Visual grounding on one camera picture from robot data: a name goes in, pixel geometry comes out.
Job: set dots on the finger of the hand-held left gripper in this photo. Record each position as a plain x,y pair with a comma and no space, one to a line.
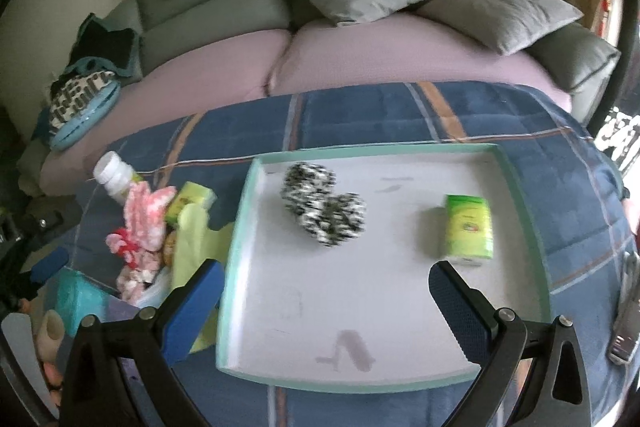
22,352
50,266

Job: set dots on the white tray with teal rim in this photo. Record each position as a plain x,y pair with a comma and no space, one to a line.
375,282

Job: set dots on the beige rounded item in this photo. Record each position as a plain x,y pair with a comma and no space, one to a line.
51,332

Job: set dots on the purple packet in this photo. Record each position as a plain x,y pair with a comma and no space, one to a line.
120,309

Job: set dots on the pink white knitted cloth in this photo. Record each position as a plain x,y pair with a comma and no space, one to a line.
147,212

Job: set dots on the black white printed cloth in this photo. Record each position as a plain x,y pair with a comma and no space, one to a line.
75,94

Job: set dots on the blue plaid blanket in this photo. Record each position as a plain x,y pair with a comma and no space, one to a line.
350,112

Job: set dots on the green tissue pack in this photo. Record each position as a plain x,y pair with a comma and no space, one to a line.
187,199
467,227

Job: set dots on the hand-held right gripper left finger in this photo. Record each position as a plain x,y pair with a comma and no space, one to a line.
192,312

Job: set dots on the grey piped cushion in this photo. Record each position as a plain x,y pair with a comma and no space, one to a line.
575,57

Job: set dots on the white pill bottle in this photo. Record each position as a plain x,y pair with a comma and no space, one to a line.
112,172

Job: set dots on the grey sofa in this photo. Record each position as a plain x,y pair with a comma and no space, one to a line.
210,2

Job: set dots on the yellow-green plastic bag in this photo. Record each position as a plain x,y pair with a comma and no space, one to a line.
192,247

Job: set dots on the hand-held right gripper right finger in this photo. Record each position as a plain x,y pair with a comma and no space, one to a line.
457,307

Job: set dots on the teal plastic box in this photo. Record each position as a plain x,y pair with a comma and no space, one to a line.
75,302

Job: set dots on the black cloth with teal trim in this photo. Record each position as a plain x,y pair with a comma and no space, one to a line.
102,42

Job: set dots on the black white fuzzy sock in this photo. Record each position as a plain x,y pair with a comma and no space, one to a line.
307,182
337,219

